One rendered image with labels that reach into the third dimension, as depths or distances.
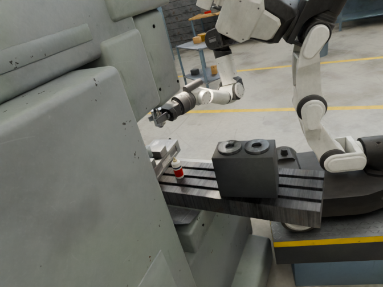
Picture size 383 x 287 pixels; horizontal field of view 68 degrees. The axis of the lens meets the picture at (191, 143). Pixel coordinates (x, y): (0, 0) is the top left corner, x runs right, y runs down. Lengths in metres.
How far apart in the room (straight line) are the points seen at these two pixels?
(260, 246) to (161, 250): 1.12
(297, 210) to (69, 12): 0.91
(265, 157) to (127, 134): 0.51
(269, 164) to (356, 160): 0.77
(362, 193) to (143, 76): 1.25
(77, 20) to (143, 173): 0.40
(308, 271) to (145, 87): 1.41
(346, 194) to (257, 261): 0.63
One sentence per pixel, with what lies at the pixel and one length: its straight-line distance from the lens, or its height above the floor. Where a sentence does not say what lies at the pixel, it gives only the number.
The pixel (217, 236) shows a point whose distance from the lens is 1.44.
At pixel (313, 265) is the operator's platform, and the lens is 1.84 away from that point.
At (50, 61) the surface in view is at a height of 1.60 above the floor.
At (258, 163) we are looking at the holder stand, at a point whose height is 1.09.
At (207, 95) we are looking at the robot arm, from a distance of 1.27.
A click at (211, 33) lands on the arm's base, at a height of 1.44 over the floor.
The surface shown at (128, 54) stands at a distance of 0.88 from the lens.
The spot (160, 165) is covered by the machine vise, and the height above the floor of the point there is 0.97.
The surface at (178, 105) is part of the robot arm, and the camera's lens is 1.19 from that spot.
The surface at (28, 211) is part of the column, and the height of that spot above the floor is 1.42.
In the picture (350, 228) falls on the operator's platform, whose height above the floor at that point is 0.40.
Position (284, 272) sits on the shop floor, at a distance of 2.04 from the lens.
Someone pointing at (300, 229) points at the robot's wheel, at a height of 0.42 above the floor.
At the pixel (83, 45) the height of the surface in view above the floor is 1.60.
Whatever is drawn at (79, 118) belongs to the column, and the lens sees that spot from 0.59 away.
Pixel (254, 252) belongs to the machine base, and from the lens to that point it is 1.88.
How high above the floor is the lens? 1.67
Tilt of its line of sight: 29 degrees down
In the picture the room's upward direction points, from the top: 15 degrees counter-clockwise
